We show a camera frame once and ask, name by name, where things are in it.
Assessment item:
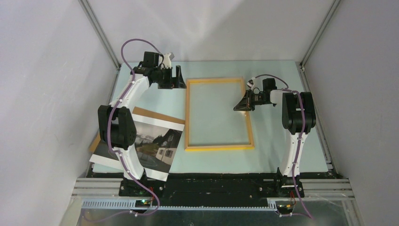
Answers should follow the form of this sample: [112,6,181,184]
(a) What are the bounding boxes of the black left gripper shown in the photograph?
[153,65,186,89]

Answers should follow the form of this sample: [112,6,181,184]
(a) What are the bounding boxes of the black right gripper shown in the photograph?
[233,89,268,112]

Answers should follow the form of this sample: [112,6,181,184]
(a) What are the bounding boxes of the yellow wooden picture frame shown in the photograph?
[184,77,255,151]

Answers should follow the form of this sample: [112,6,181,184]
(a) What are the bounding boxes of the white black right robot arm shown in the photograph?
[234,74,316,197]

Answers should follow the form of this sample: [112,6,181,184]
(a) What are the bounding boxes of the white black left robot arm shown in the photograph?
[97,51,187,196]

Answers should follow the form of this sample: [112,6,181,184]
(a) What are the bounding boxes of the mountain landscape photo print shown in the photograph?
[89,114,184,181]

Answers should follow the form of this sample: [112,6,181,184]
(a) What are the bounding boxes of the brown cardboard backing board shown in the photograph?
[88,107,185,153]

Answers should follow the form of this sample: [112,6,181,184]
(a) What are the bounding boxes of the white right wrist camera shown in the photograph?
[247,77,256,91]

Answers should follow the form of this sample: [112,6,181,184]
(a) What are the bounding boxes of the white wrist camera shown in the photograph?
[247,77,256,91]
[159,52,175,69]

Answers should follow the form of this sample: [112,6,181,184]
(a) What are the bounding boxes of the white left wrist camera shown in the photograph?
[159,52,175,69]

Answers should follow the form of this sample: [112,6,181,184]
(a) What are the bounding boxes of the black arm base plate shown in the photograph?
[119,173,304,208]

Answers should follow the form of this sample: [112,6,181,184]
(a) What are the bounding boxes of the grey slotted cable duct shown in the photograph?
[82,199,277,211]

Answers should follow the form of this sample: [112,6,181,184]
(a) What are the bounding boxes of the aluminium corner post left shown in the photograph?
[78,0,121,71]

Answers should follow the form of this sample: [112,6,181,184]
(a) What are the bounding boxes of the aluminium corner post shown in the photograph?
[299,0,342,72]
[78,0,121,71]

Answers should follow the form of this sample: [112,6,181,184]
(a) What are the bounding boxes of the aluminium front rail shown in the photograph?
[72,178,355,205]

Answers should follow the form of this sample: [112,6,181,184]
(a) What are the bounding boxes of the aluminium corner post right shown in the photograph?
[299,0,342,72]

